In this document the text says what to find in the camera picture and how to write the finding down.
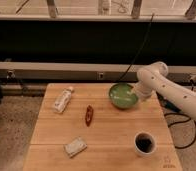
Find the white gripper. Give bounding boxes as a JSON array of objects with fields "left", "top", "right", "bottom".
[{"left": 134, "top": 83, "right": 152, "bottom": 101}]

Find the green ceramic bowl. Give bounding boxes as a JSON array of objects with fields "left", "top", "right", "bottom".
[{"left": 108, "top": 83, "right": 139, "bottom": 109}]

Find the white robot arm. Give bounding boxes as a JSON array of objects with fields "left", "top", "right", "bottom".
[{"left": 134, "top": 62, "right": 196, "bottom": 121}]

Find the white cup with dark liquid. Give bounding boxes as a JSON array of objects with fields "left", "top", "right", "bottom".
[{"left": 134, "top": 132, "right": 156, "bottom": 157}]

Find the red brown chili pepper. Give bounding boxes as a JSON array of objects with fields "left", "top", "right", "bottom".
[{"left": 85, "top": 105, "right": 94, "bottom": 127}]

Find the wooden table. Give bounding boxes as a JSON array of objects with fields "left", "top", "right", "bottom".
[{"left": 23, "top": 83, "right": 182, "bottom": 171}]

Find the grey white sponge block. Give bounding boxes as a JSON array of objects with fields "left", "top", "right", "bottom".
[{"left": 64, "top": 137, "right": 87, "bottom": 158}]

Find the white plastic bottle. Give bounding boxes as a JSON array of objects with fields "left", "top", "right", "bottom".
[{"left": 53, "top": 86, "right": 74, "bottom": 113}]

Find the black hanging cable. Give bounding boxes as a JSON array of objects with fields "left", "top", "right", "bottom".
[{"left": 117, "top": 13, "right": 156, "bottom": 84}]

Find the black floor cable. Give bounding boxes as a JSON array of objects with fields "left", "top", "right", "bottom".
[{"left": 164, "top": 111, "right": 196, "bottom": 150}]

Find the grey metal wall rail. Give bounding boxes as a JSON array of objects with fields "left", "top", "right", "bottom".
[{"left": 0, "top": 62, "right": 196, "bottom": 83}]

